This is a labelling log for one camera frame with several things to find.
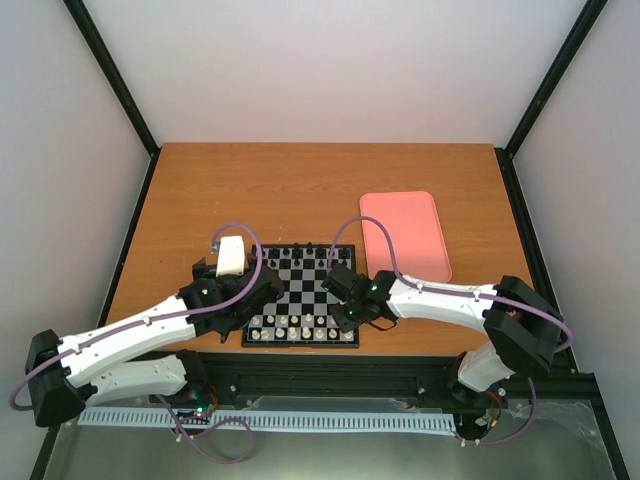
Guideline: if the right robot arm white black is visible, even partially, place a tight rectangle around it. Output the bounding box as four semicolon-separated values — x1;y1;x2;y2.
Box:
322;263;570;392

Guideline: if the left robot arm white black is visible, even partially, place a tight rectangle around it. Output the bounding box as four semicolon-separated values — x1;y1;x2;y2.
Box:
25;261;285;428

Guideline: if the black white chess board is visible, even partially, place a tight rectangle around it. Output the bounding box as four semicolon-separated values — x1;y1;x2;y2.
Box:
242;269;359;348

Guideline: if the black chess pieces row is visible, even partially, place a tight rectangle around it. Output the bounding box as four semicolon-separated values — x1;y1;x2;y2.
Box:
262;242;356;270

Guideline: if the pink plastic tray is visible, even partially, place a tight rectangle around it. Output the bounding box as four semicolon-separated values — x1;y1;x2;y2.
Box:
359;191;452;283

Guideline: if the metal sheet front panel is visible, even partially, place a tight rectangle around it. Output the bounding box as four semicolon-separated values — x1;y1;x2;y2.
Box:
30;401;616;479

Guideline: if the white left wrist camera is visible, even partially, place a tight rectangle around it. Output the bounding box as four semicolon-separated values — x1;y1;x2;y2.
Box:
213;236;246;277

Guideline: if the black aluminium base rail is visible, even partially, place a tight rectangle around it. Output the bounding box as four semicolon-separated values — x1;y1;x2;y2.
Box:
64;352;599;406

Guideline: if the light blue slotted cable duct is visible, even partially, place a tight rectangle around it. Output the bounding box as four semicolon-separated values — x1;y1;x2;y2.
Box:
77;407;456;436

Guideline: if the right black frame post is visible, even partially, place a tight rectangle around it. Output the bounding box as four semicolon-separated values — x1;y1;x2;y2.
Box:
503;0;609;156

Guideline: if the black frame post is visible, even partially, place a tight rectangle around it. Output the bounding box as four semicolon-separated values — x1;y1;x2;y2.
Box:
503;0;609;156
62;0;161;157

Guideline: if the left black frame post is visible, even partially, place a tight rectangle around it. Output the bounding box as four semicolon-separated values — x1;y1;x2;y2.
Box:
62;0;161;157

